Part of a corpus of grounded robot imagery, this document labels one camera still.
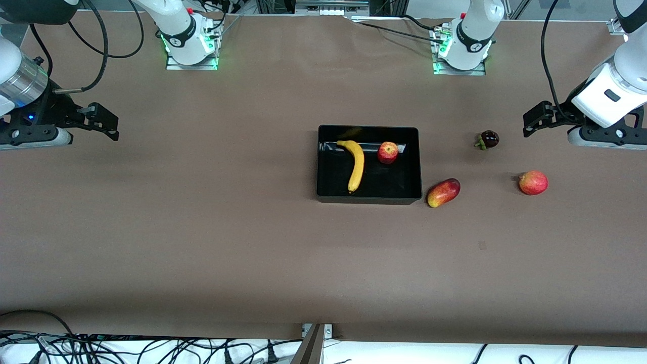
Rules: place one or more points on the table cover sheet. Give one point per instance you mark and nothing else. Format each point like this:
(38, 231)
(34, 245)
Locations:
(303, 278)

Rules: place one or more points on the grey metal rail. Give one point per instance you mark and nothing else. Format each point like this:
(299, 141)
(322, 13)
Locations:
(331, 4)

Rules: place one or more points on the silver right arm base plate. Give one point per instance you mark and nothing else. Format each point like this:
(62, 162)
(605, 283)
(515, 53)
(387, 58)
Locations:
(202, 65)

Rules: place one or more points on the silver metal edge bracket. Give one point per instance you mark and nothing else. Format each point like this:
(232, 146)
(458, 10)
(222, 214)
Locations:
(327, 331)

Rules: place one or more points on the black plastic box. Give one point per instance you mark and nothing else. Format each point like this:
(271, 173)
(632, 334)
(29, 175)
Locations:
(384, 182)

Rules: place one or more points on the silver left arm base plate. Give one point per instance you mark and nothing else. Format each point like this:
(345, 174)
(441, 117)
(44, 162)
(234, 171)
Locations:
(455, 72)

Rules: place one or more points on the yellow banana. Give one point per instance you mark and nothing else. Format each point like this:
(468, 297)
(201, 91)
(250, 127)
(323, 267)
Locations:
(358, 167)

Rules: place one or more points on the small red apple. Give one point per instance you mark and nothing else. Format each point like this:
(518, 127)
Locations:
(388, 153)

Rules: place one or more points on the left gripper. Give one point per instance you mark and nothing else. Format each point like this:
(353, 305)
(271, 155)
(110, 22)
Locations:
(562, 114)

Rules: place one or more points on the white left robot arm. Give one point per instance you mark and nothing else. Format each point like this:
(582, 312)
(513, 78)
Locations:
(475, 30)

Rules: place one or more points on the small metal corner bracket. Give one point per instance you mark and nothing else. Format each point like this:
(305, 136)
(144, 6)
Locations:
(616, 26)

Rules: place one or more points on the white connector block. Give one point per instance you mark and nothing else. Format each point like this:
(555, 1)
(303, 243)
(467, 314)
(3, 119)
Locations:
(332, 12)

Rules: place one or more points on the grey metal post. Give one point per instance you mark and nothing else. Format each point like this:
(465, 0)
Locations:
(309, 349)

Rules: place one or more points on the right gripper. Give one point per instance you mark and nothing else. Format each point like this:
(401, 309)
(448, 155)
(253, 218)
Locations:
(56, 107)

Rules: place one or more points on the dark purple mangosteen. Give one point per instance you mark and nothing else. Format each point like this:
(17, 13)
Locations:
(490, 138)

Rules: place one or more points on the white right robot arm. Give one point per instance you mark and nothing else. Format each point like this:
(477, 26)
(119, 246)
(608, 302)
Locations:
(177, 25)

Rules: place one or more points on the red yellow mango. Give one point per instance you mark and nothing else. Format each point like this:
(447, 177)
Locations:
(443, 193)

